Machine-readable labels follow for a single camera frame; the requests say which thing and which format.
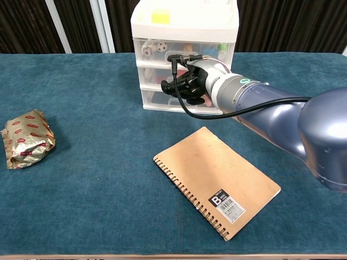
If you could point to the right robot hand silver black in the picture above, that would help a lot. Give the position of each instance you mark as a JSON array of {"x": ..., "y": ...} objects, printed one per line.
[{"x": 200, "y": 73}]

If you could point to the clear drawer with small toys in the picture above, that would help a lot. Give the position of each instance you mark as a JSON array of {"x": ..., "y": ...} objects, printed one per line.
[{"x": 176, "y": 46}]

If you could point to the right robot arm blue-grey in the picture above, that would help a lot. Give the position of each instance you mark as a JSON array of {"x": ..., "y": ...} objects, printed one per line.
[{"x": 284, "y": 116}]

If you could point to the white plastic drawer cabinet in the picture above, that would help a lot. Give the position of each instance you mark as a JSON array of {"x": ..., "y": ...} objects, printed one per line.
[{"x": 189, "y": 27}]

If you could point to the clear plastic drawer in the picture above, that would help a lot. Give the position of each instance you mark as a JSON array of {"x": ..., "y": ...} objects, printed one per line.
[
  {"x": 157, "y": 101},
  {"x": 149, "y": 77}
]

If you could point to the blue binder clips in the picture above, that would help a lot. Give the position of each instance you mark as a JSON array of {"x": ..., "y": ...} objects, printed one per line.
[{"x": 210, "y": 51}]

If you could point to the yellow duck toy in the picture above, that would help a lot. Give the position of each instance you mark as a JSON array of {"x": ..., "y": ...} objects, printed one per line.
[{"x": 187, "y": 48}]

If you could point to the small pink toy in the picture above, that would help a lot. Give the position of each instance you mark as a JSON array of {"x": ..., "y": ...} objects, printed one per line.
[{"x": 208, "y": 102}]

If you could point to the green white tube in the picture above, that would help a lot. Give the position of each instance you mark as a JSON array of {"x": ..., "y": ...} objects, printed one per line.
[{"x": 223, "y": 50}]

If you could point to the mini soccer ball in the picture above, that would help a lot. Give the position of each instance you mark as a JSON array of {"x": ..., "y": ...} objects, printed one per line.
[{"x": 162, "y": 46}]

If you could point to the white die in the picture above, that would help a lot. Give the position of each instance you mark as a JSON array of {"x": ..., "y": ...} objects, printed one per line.
[{"x": 147, "y": 51}]

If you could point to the yellow block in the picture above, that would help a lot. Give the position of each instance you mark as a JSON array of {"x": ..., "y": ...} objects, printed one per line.
[{"x": 160, "y": 16}]

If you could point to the black pleated curtain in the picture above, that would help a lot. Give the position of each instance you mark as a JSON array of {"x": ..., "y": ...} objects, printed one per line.
[
  {"x": 287, "y": 24},
  {"x": 24, "y": 24},
  {"x": 78, "y": 24},
  {"x": 122, "y": 24}
]

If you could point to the kraft spiral notebook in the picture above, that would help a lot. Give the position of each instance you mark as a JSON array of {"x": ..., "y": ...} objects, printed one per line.
[{"x": 217, "y": 176}]

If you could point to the teal table cloth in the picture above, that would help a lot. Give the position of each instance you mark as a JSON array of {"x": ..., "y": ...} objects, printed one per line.
[{"x": 108, "y": 189}]

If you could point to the gold foil snack packet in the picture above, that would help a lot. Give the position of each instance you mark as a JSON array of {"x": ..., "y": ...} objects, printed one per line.
[{"x": 27, "y": 138}]

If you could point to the white aluminium frame post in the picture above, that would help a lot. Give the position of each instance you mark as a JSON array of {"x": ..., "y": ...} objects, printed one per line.
[
  {"x": 58, "y": 27},
  {"x": 344, "y": 51},
  {"x": 102, "y": 27}
]

